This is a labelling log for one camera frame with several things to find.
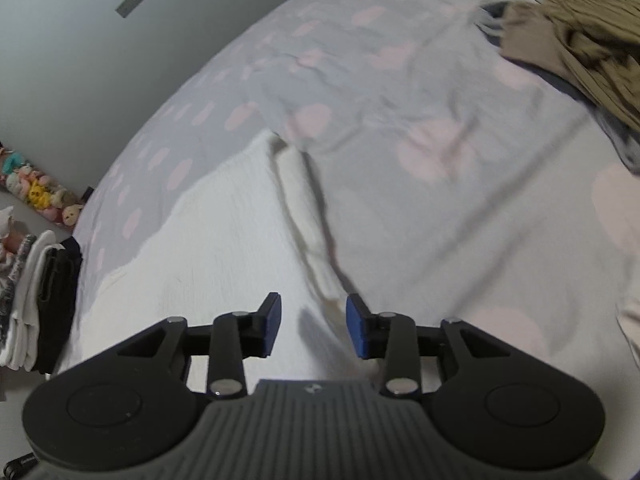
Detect dark floral folded garment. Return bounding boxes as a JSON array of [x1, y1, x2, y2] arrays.
[[0, 234, 38, 321]]

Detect brown striped garment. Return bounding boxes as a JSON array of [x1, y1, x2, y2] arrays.
[[500, 0, 640, 133]]

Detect bed with dotted grey sheet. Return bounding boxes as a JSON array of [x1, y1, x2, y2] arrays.
[[52, 0, 640, 391]]

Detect white folded garment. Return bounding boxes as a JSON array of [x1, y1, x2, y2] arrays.
[[10, 230, 57, 361], [0, 305, 41, 372]]

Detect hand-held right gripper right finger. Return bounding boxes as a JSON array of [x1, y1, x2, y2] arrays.
[[346, 293, 512, 401]]

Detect white textured shirt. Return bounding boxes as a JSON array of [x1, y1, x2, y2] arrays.
[[55, 130, 381, 396]]

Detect black cylindrical object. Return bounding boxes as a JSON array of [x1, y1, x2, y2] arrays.
[[2, 452, 38, 480]]

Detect row of plush toys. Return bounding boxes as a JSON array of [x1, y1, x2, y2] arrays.
[[0, 145, 85, 228]]

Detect black folded pants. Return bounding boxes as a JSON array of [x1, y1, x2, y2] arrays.
[[36, 237, 83, 375]]

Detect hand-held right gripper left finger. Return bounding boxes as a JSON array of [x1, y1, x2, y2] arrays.
[[116, 291, 282, 401]]

